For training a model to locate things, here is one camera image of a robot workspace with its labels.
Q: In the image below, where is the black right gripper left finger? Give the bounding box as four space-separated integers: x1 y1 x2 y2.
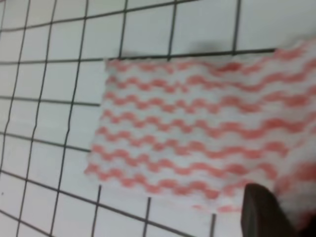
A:
240 184 298 237

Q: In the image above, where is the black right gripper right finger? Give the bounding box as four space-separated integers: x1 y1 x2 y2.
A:
298 213 316 237

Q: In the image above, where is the pink white wavy striped towel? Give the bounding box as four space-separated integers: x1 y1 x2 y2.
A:
85 39 316 229

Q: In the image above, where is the white black grid tablecloth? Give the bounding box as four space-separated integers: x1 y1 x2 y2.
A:
0 0 316 237

